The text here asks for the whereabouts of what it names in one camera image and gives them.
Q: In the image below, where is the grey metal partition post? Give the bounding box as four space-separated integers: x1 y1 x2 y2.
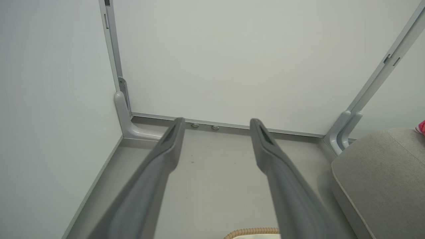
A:
99 0 166 140
324 0 425 156

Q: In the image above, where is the grey partition base rail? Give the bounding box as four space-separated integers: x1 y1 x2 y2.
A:
130 112 326 138

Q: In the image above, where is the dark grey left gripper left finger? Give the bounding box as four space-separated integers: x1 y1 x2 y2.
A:
86 117 186 239

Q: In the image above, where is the grey fabric sofa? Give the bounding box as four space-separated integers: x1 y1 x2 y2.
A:
331 128 425 239

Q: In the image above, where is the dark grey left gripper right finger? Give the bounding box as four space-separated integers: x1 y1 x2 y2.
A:
249 118 353 239

